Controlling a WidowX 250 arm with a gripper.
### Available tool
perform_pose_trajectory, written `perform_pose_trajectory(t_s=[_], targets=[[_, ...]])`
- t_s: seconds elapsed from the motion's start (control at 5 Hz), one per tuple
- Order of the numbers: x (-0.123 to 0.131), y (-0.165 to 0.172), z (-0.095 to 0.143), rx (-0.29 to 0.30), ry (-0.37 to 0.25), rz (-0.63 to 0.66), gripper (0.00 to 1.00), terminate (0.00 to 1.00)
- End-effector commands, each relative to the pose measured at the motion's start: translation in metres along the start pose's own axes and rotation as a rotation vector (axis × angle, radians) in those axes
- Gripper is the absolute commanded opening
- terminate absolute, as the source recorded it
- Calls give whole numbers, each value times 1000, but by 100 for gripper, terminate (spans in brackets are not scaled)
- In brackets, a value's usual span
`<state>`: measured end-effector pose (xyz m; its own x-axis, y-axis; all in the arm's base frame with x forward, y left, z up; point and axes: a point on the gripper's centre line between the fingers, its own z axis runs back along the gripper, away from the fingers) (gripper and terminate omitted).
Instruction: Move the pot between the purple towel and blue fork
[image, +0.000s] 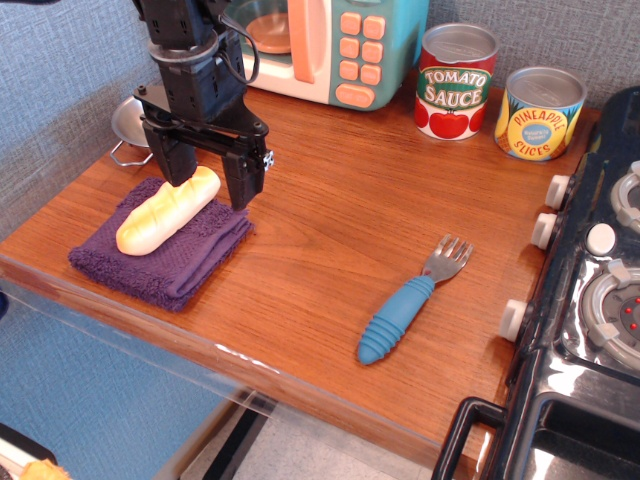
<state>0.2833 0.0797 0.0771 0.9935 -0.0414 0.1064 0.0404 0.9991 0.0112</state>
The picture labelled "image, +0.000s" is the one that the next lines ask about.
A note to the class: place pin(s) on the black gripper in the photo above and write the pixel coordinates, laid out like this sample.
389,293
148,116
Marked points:
200,103

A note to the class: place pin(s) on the small silver metal pot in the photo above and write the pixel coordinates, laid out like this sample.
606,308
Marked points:
127,124

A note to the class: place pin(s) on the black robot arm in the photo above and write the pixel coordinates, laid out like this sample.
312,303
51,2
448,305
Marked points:
180,23

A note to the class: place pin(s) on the purple folded towel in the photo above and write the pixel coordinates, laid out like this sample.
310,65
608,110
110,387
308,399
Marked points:
172,274

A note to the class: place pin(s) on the toy bread loaf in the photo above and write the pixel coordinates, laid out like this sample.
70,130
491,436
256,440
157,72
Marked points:
159,217

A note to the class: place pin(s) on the toy microwave teal pink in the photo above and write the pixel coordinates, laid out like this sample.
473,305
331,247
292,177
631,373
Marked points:
350,54

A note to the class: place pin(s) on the clear acrylic table guard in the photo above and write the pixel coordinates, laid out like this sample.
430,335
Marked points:
113,406

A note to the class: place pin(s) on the tomato sauce can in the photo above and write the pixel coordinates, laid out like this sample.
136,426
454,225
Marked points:
454,78

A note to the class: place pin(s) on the pineapple slices can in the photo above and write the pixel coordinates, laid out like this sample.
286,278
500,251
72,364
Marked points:
539,113

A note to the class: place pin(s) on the black toy stove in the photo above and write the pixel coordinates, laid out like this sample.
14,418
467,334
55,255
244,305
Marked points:
572,409

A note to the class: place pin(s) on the blue handled metal fork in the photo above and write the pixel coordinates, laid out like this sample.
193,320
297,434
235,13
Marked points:
390,323

